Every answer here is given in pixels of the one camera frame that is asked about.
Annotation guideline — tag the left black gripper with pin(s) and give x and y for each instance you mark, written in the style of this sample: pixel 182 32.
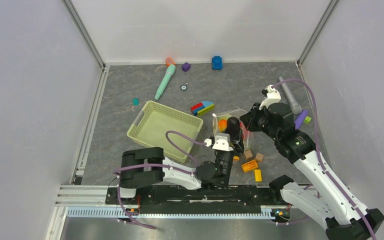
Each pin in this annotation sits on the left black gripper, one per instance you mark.
pixel 238 143

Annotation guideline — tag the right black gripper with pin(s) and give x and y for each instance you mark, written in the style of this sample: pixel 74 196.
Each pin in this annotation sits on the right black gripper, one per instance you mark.
pixel 250 117

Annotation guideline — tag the clear polka dot zip bag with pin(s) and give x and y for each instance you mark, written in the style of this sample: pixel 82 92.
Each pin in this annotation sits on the clear polka dot zip bag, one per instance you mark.
pixel 247 136

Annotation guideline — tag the green orange toy mango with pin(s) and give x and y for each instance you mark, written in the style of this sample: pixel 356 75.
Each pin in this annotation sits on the green orange toy mango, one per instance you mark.
pixel 222 125

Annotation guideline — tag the purple toy eggplant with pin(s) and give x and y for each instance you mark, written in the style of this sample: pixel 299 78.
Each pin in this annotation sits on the purple toy eggplant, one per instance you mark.
pixel 234 128

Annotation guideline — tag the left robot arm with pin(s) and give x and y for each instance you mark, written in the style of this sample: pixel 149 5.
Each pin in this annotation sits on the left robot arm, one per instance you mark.
pixel 148 166

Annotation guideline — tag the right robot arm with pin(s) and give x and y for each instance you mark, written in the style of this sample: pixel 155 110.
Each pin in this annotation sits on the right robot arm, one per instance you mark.
pixel 339 212

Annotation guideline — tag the tan cube left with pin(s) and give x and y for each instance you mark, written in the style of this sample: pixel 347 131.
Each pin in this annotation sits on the tan cube left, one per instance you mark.
pixel 248 154

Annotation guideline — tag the tan cube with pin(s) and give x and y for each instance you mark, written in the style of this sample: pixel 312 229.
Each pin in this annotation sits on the tan cube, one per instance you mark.
pixel 248 154
pixel 259 157

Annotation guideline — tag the grey toy microphone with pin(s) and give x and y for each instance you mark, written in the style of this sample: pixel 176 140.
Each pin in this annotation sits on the grey toy microphone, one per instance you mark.
pixel 293 103

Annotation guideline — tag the purple toy cylinder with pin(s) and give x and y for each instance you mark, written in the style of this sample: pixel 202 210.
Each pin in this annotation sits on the purple toy cylinder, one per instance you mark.
pixel 300 119

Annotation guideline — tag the translucent orange brick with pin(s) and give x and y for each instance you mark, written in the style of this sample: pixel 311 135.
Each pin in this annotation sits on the translucent orange brick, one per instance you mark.
pixel 250 166

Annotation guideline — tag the small lime green block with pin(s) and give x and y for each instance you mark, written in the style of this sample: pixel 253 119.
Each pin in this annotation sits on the small lime green block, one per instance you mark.
pixel 307 119

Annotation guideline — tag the tan cube right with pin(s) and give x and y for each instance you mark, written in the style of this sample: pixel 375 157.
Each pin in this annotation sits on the tan cube right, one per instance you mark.
pixel 259 157

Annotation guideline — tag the yellow brick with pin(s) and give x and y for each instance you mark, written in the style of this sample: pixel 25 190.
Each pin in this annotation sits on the yellow brick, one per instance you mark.
pixel 258 175

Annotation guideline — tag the red blue green block stack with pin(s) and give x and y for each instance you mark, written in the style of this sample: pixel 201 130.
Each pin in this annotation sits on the red blue green block stack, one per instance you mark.
pixel 202 108

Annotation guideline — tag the light green plastic basket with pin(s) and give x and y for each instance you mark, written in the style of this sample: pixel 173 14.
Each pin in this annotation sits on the light green plastic basket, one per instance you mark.
pixel 154 120

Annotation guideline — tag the green poker chip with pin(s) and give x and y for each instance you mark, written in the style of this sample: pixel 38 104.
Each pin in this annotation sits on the green poker chip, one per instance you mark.
pixel 183 87

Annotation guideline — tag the purple building block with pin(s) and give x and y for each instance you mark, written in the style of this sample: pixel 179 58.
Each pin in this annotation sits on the purple building block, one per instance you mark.
pixel 186 67

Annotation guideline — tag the teal toy microphone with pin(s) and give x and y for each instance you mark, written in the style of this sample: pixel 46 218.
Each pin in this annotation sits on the teal toy microphone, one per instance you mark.
pixel 166 78

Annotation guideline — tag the small teal block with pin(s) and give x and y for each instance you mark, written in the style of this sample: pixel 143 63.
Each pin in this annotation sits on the small teal block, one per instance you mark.
pixel 135 101

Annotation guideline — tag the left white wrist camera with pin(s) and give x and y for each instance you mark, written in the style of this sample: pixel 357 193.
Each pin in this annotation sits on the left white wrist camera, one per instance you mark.
pixel 222 142

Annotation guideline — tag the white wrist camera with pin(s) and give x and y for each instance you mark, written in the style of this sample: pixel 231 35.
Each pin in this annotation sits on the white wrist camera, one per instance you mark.
pixel 222 142
pixel 270 96

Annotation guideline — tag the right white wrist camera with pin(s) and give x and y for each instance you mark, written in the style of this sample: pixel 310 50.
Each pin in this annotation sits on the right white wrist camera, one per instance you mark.
pixel 270 96

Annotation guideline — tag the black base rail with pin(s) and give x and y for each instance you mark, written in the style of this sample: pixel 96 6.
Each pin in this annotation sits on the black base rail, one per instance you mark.
pixel 175 199

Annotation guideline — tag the orange wire shape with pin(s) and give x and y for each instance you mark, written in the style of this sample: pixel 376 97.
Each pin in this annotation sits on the orange wire shape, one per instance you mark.
pixel 169 61

